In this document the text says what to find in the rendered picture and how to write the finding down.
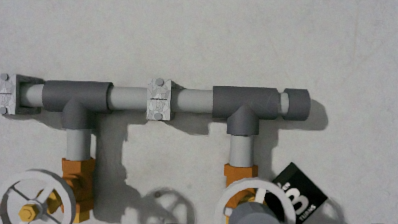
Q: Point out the grey round cap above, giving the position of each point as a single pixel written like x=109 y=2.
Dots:
x=252 y=213

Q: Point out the black square tag with white number 3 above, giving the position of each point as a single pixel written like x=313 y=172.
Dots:
x=305 y=196

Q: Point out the grey pipe assembly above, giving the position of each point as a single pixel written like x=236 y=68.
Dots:
x=80 y=101

